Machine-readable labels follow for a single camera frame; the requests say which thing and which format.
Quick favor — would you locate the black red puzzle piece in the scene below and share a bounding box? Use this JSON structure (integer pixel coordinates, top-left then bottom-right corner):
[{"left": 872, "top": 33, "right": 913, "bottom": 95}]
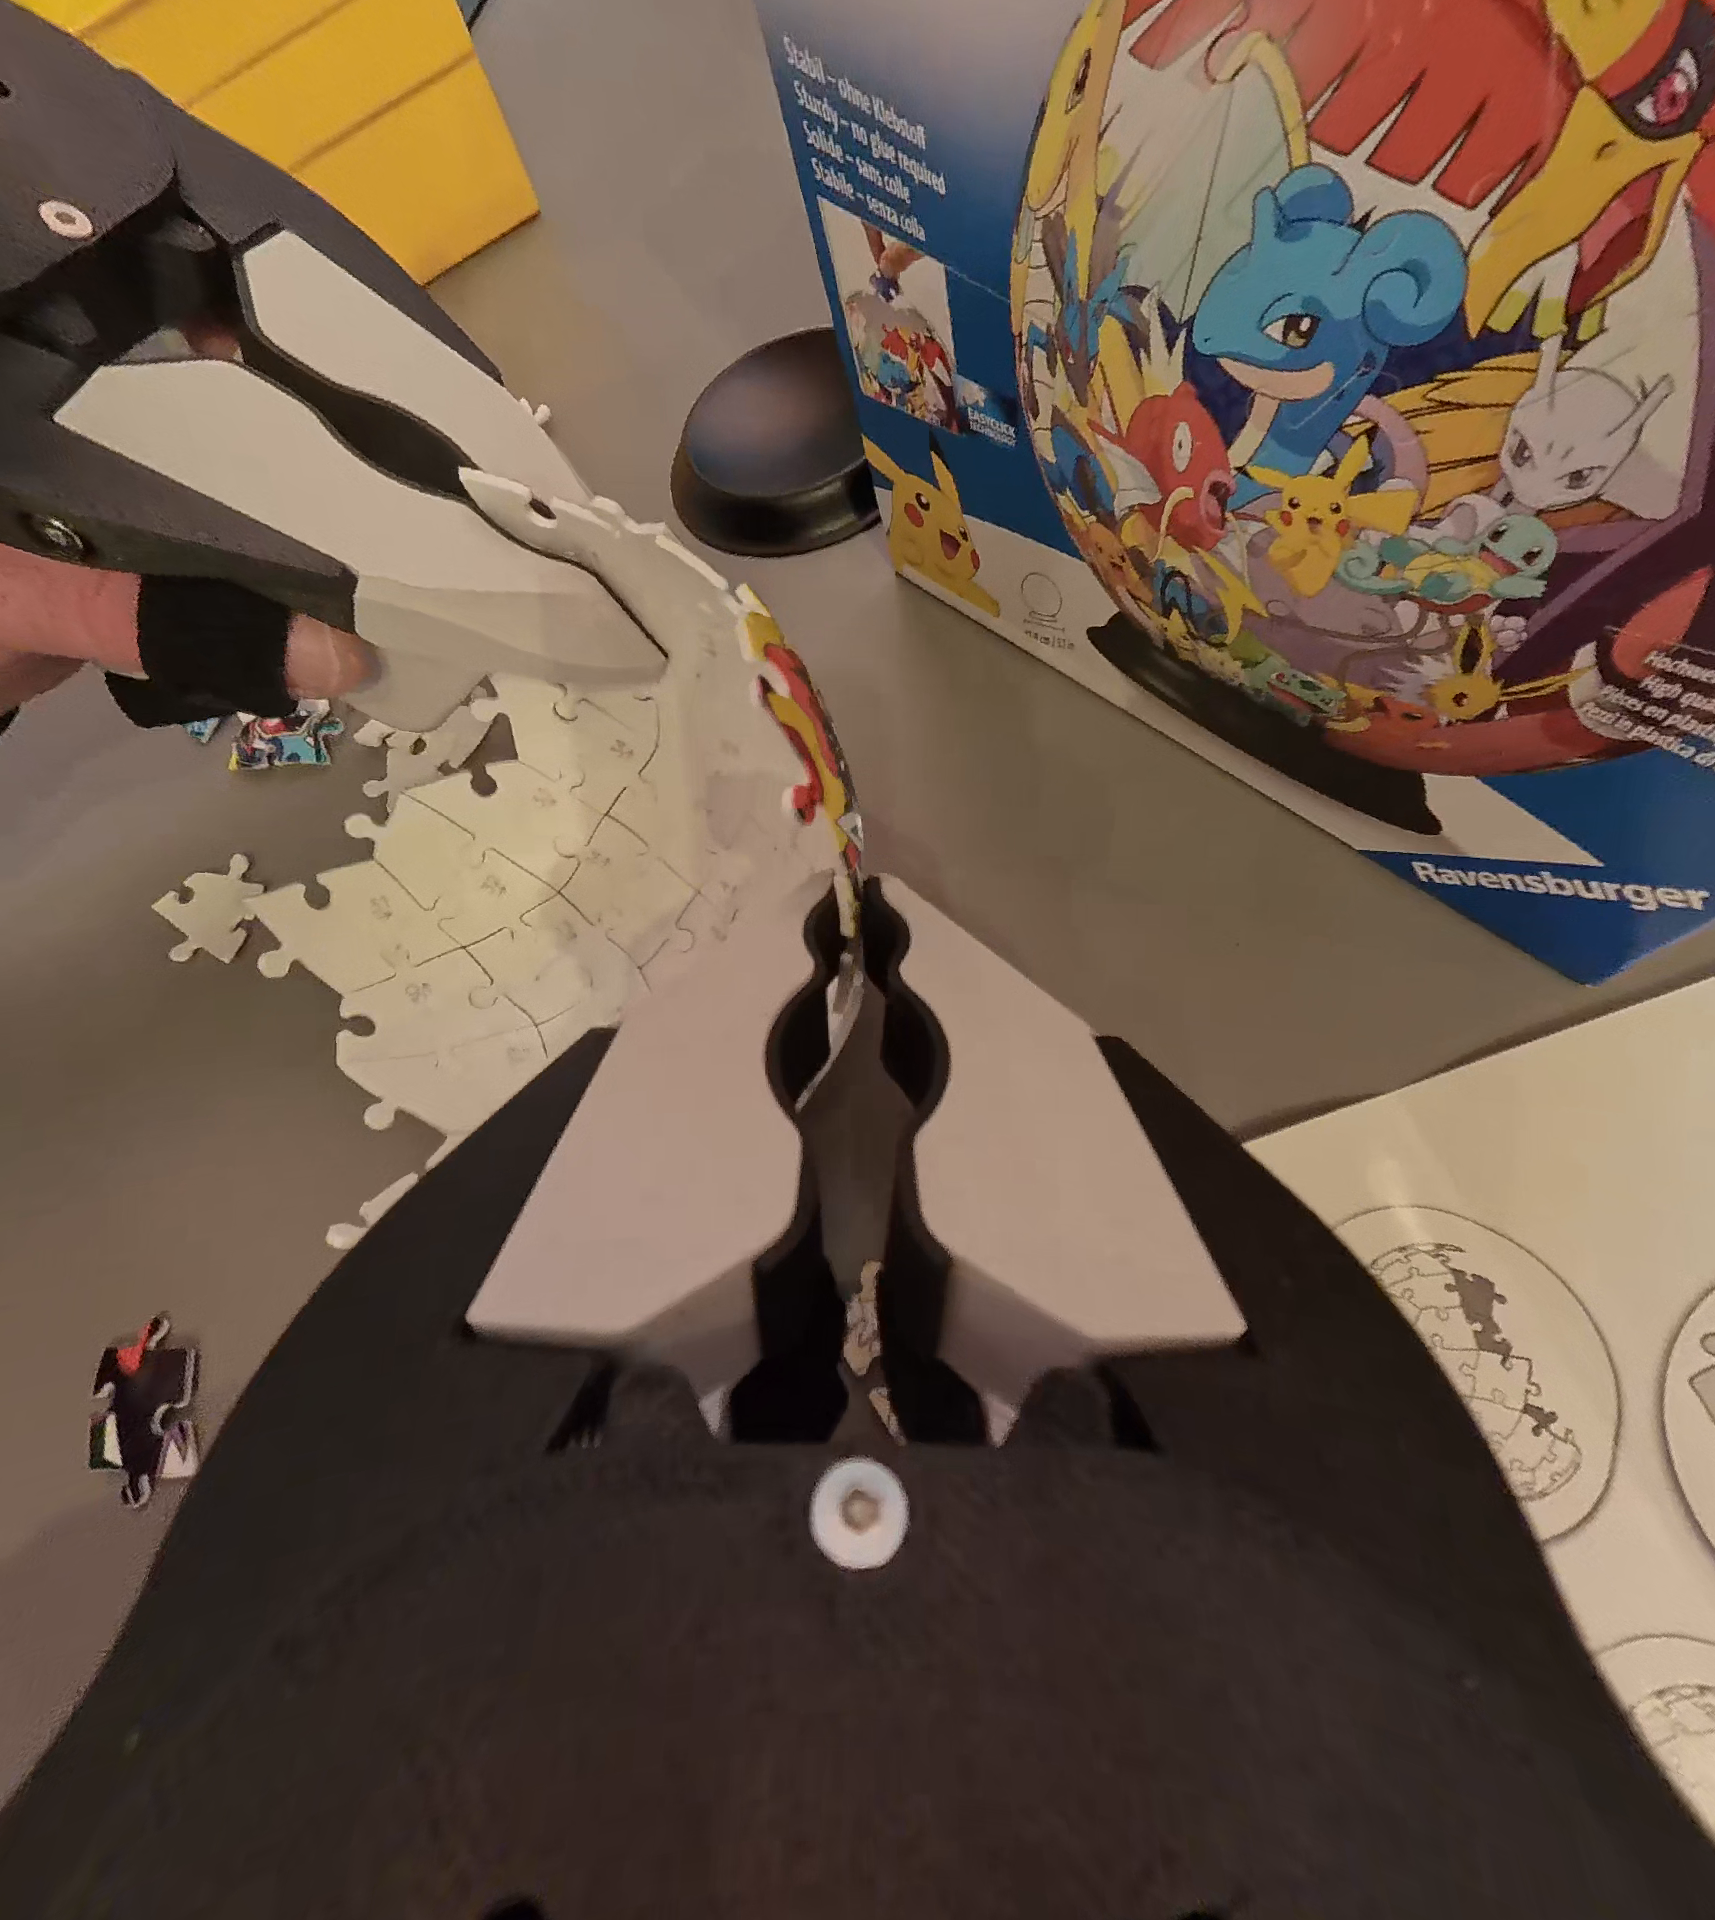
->
[{"left": 86, "top": 1311, "right": 204, "bottom": 1508}]

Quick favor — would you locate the white instruction leaflet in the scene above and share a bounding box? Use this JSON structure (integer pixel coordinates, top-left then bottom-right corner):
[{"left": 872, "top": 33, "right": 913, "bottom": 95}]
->
[{"left": 1242, "top": 938, "right": 1715, "bottom": 1920}]

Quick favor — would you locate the white single puzzle piece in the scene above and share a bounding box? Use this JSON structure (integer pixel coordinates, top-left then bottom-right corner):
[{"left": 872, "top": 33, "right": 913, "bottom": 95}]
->
[{"left": 151, "top": 854, "right": 267, "bottom": 962}]

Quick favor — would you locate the black round ball stand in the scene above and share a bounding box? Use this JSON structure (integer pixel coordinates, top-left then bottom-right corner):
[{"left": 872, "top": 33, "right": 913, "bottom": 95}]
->
[{"left": 668, "top": 327, "right": 889, "bottom": 559}]

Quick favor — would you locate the blue red puzzle piece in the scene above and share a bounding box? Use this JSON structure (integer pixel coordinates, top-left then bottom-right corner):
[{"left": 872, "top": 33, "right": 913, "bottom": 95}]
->
[{"left": 227, "top": 701, "right": 347, "bottom": 774}]

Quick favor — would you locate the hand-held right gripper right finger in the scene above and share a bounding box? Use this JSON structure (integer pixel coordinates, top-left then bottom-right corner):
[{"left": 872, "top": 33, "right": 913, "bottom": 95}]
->
[{"left": 866, "top": 874, "right": 1253, "bottom": 1448}]

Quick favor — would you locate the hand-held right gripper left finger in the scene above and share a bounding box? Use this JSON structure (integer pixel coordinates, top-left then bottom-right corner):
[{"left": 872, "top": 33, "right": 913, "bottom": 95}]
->
[{"left": 464, "top": 882, "right": 859, "bottom": 1447}]

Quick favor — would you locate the yellow flat box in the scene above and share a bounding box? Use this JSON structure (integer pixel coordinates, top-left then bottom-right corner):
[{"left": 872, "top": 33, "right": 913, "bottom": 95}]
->
[{"left": 55, "top": 0, "right": 545, "bottom": 287}]

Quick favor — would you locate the colourful puzzle ball shell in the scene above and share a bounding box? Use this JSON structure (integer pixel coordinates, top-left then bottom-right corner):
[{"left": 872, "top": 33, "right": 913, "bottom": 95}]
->
[{"left": 320, "top": 465, "right": 872, "bottom": 1258}]

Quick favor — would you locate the blue puzzle box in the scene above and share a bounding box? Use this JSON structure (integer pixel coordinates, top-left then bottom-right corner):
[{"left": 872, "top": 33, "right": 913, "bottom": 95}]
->
[{"left": 751, "top": 0, "right": 1715, "bottom": 987}]

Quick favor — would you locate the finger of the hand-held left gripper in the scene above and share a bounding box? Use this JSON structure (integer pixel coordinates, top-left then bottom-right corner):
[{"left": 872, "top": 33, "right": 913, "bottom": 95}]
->
[
  {"left": 230, "top": 221, "right": 592, "bottom": 506},
  {"left": 54, "top": 358, "right": 674, "bottom": 728}
]

